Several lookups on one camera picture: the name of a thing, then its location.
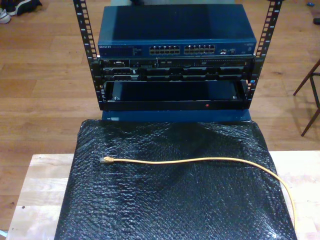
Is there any black rack server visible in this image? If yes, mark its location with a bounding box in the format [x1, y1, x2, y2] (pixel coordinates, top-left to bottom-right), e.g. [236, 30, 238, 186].
[99, 57, 256, 83]

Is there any black perforated rack post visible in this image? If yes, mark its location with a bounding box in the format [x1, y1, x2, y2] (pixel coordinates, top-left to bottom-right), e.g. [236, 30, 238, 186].
[246, 0, 285, 110]
[72, 0, 107, 111]

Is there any yellow network cable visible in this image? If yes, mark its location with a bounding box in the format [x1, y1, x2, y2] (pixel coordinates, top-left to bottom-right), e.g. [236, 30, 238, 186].
[99, 156, 298, 230]

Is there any dark wooden chair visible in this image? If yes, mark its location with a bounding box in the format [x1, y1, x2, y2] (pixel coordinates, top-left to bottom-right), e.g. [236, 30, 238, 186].
[292, 58, 320, 137]

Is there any black bubble mat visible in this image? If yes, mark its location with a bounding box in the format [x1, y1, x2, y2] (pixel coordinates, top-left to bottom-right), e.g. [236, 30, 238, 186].
[53, 118, 298, 240]

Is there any blue network switch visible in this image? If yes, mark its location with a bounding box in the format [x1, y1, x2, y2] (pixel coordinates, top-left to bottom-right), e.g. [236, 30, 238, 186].
[97, 3, 258, 59]

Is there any blue metal base panel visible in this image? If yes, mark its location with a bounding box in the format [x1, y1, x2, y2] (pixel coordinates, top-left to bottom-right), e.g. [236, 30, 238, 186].
[101, 109, 252, 124]

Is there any dark shoe with white sole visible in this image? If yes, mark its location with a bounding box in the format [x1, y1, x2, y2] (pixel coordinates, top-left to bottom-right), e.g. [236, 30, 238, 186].
[5, 0, 43, 16]

